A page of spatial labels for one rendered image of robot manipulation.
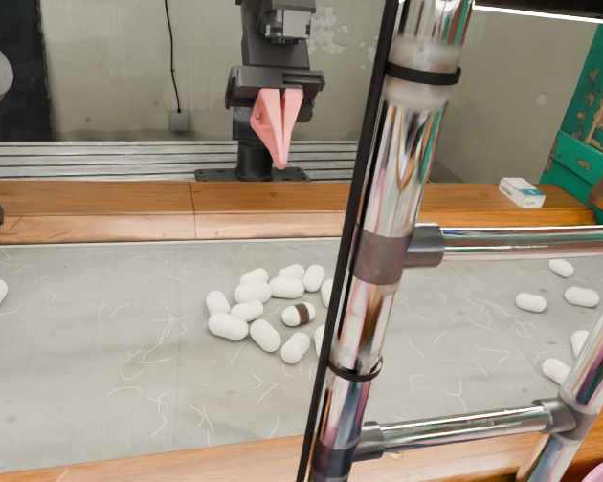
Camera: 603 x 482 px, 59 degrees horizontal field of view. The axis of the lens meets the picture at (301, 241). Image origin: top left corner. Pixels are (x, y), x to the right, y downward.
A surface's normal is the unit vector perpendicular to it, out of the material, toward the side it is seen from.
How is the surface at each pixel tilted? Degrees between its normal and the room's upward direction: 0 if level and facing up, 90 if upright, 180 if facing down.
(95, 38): 90
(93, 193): 0
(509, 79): 90
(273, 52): 41
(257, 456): 0
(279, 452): 0
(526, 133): 90
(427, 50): 90
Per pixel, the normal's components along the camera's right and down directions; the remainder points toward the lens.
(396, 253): 0.40, 0.51
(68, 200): 0.12, -0.86
